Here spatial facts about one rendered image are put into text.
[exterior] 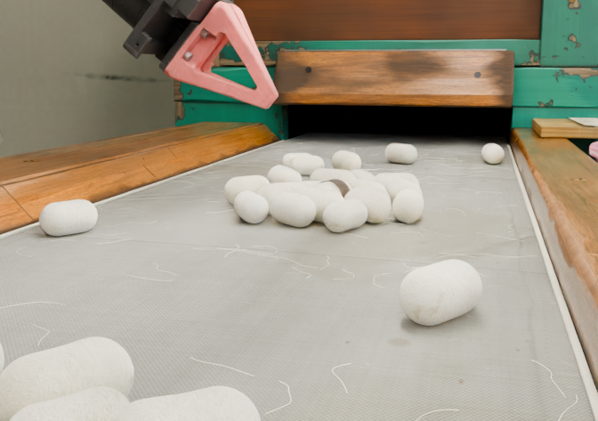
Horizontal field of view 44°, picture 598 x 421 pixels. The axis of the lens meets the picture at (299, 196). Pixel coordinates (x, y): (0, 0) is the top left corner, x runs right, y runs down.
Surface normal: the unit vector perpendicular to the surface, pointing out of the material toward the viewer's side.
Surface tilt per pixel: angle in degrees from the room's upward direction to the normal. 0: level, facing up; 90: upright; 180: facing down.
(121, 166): 45
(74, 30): 90
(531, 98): 90
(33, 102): 90
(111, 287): 0
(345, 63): 67
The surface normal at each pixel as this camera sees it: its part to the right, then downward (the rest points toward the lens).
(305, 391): 0.00, -0.99
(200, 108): -0.24, 0.13
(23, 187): 0.69, -0.67
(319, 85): -0.20, -0.24
